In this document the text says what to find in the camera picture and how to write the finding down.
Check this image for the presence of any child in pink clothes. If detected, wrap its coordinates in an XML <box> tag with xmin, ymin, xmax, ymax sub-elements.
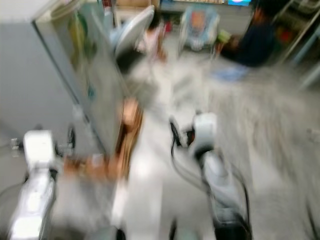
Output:
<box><xmin>140</xmin><ymin>22</ymin><xmax>166</xmax><ymax>63</ymax></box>

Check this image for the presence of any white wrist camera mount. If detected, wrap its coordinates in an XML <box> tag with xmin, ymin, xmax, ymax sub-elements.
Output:
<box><xmin>194</xmin><ymin>112</ymin><xmax>218</xmax><ymax>153</ymax></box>
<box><xmin>23</xmin><ymin>131</ymin><xmax>56</xmax><ymax>171</ymax></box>

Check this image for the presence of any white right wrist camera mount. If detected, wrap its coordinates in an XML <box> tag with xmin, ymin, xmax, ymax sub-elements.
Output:
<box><xmin>194</xmin><ymin>112</ymin><xmax>218</xmax><ymax>153</ymax></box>

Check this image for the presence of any blue baby bouncer seat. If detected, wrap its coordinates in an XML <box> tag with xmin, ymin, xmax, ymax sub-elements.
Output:
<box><xmin>180</xmin><ymin>6</ymin><xmax>221</xmax><ymax>51</ymax></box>

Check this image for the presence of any blue cloth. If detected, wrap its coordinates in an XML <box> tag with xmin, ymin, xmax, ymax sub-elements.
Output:
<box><xmin>210</xmin><ymin>66</ymin><xmax>251</xmax><ymax>82</ymax></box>

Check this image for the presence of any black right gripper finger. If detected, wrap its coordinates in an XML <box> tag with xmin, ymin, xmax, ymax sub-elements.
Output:
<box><xmin>168</xmin><ymin>117</ymin><xmax>183</xmax><ymax>149</ymax></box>

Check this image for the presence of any silver fridge body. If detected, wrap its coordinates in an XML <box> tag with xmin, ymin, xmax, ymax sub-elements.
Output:
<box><xmin>32</xmin><ymin>0</ymin><xmax>143</xmax><ymax>171</ymax></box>

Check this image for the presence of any metal storage rack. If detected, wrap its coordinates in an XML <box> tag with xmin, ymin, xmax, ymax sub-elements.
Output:
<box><xmin>277</xmin><ymin>0</ymin><xmax>320</xmax><ymax>66</ymax></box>

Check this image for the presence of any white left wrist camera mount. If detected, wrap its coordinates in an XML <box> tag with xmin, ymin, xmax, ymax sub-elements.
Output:
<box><xmin>23</xmin><ymin>131</ymin><xmax>56</xmax><ymax>171</ymax></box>

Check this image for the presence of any white oval object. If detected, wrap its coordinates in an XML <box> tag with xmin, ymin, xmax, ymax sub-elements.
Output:
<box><xmin>114</xmin><ymin>6</ymin><xmax>156</xmax><ymax>57</ymax></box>

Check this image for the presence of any green cup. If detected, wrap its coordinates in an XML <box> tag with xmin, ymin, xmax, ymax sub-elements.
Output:
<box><xmin>217</xmin><ymin>30</ymin><xmax>231</xmax><ymax>43</ymax></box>

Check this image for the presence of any person in dark clothes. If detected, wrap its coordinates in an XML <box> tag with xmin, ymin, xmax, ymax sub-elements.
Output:
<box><xmin>217</xmin><ymin>0</ymin><xmax>281</xmax><ymax>68</ymax></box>

